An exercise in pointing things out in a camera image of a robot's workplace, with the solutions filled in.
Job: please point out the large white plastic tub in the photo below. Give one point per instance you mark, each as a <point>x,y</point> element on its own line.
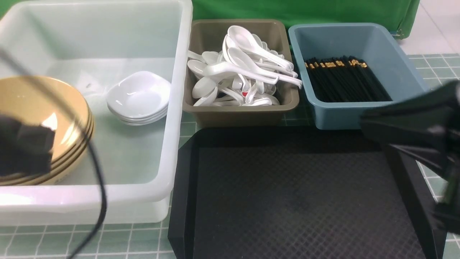
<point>93,45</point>

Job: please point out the stacked tan bowl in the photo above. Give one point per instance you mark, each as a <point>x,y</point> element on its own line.
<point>58,166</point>
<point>67,148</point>

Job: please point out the lower stacked white saucer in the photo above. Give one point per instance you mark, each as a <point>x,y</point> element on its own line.
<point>143,122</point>

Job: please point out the top white spoon in bin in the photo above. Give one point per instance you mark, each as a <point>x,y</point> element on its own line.
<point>246,42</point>

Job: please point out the long white spoon in bin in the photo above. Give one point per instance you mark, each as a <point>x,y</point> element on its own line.
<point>226,68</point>

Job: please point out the bottom stacked tan bowl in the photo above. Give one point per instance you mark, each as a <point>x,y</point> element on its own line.
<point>67,148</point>

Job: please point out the middle stacked tan bowl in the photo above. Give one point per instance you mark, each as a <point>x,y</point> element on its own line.
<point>69,148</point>

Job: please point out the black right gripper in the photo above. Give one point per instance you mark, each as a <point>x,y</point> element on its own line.
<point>425,128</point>

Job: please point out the white spoon bin left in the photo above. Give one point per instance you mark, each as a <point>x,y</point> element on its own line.
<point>203,87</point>

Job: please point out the tan noodle bowl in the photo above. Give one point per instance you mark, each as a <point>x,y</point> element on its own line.
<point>39,95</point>

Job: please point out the black serving tray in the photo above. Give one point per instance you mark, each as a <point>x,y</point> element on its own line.
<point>299,193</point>

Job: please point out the green cloth backdrop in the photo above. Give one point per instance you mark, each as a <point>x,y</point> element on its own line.
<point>397,16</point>

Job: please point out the pile of black chopsticks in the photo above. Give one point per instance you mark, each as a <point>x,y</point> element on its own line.
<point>344,79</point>

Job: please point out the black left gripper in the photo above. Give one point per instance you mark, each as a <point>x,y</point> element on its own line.
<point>24,149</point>

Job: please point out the olive plastic spoon bin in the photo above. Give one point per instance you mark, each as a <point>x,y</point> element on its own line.
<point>208,35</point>

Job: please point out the white square saucer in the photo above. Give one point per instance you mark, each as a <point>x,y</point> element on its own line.
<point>140,95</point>

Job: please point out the blue plastic chopstick bin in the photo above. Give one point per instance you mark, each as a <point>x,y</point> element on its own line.
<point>368,41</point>

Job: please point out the top stacked tan bowl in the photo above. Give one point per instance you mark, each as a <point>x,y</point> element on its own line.
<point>58,166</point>

